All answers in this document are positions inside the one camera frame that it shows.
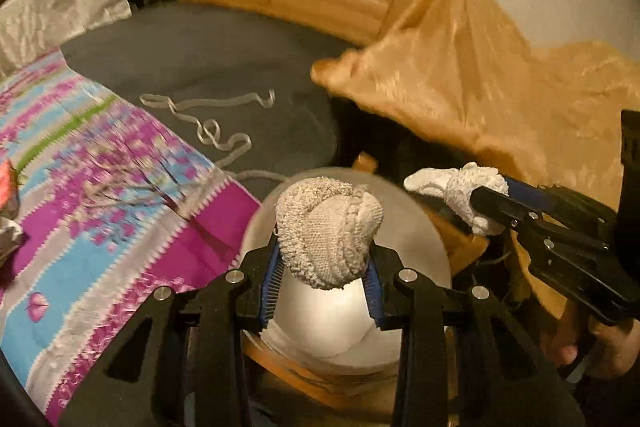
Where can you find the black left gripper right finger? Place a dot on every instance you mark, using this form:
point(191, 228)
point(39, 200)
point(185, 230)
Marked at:
point(503, 378)

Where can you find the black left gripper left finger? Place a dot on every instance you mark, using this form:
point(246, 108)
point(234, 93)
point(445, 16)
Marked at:
point(179, 361)

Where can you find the white cloth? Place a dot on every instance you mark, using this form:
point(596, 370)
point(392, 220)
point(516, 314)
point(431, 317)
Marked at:
point(455, 187)

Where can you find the cream knitted sock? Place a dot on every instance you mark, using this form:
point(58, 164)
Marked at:
point(325, 230)

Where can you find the white round trash bin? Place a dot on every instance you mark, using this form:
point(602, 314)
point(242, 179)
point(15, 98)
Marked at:
point(331, 331)

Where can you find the person's right hand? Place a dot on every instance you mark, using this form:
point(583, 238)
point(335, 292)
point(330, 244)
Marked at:
point(615, 349)

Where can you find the colourful floral quilt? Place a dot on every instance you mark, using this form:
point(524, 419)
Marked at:
point(113, 205)

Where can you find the yellow snack packet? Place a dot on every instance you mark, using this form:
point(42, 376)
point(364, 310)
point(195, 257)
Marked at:
point(9, 200)

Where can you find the dark grey bed sheet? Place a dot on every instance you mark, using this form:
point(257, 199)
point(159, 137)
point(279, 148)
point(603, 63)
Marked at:
point(186, 51)

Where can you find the silver satin pillow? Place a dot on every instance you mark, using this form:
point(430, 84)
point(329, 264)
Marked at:
point(31, 28)

